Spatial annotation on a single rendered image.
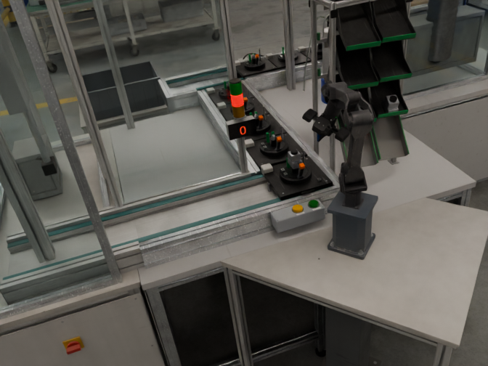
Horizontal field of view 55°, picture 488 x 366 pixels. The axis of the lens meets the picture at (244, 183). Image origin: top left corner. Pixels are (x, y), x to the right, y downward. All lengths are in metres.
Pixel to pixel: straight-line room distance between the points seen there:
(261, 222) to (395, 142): 0.71
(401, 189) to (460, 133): 1.11
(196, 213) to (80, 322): 0.62
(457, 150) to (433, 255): 1.49
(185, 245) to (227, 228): 0.18
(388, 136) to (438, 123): 0.93
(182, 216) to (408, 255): 0.92
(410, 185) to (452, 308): 0.70
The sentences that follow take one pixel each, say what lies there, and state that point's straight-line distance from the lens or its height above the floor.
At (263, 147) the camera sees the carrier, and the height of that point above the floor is 1.01.
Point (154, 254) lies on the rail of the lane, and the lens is 1.88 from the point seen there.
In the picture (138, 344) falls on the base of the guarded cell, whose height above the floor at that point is 0.52.
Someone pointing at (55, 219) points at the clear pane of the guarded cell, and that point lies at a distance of 1.72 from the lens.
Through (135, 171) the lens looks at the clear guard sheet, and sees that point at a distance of 2.04.
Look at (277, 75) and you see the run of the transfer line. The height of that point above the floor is 0.93.
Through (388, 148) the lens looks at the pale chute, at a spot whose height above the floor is 1.02.
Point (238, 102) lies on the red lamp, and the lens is 1.94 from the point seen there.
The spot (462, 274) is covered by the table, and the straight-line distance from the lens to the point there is 1.86.
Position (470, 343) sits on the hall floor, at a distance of 2.78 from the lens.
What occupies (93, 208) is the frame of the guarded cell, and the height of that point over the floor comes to 1.22.
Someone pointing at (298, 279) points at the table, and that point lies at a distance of 1.77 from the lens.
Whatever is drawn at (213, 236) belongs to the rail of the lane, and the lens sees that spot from 1.89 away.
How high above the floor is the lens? 2.14
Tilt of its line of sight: 35 degrees down
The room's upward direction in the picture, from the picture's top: 7 degrees counter-clockwise
